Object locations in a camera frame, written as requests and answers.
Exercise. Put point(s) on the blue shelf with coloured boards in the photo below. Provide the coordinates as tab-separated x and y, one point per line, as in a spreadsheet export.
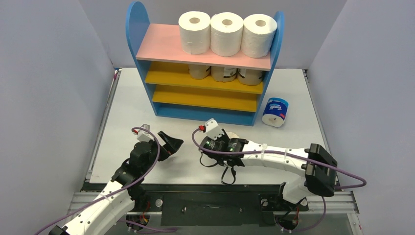
162	67

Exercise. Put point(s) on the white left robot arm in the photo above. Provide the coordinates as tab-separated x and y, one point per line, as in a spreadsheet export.
123	191

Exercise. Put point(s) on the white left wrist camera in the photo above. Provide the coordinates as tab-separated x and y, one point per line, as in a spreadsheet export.
142	133

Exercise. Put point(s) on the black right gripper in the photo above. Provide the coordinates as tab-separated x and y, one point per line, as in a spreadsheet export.
222	136

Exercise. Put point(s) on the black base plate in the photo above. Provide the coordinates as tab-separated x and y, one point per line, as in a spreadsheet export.
219	205

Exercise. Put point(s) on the white roll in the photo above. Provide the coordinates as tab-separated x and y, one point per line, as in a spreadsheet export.
226	31
258	34
194	27

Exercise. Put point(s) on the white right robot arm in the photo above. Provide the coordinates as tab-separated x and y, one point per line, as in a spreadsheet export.
314	166

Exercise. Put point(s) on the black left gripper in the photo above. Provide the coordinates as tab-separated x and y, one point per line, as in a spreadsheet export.
172	145

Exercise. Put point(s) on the brown printed paper roll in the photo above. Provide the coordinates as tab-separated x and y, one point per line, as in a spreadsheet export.
199	71

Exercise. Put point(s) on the blue roll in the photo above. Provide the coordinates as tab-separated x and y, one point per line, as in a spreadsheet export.
231	135
275	112

